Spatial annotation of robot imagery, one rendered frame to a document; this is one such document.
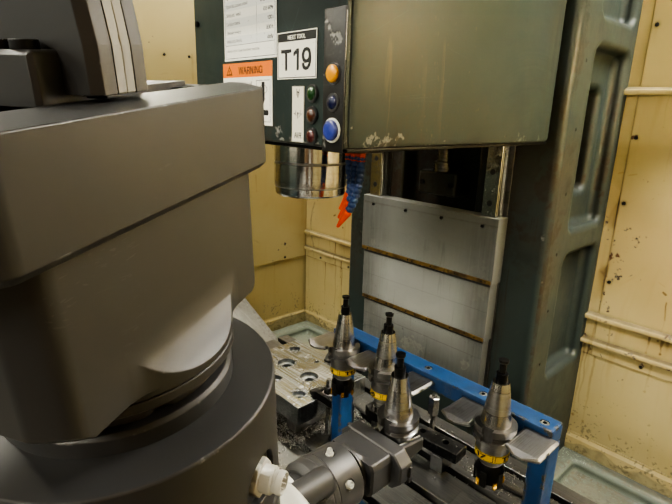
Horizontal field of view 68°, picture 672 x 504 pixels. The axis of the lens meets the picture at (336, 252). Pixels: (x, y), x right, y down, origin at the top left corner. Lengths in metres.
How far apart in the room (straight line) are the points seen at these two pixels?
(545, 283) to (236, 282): 1.25
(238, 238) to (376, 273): 1.48
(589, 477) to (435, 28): 1.45
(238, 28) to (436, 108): 0.37
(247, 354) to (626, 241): 1.53
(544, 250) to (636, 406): 0.64
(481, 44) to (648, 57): 0.70
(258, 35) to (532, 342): 1.00
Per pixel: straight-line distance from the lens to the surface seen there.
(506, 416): 0.81
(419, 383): 0.91
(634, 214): 1.63
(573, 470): 1.90
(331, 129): 0.76
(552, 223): 1.34
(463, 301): 1.44
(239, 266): 0.16
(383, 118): 0.80
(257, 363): 0.16
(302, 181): 1.06
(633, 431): 1.82
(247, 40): 0.95
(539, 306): 1.39
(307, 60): 0.82
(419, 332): 1.58
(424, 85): 0.88
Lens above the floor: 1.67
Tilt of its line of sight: 16 degrees down
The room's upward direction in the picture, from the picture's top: 2 degrees clockwise
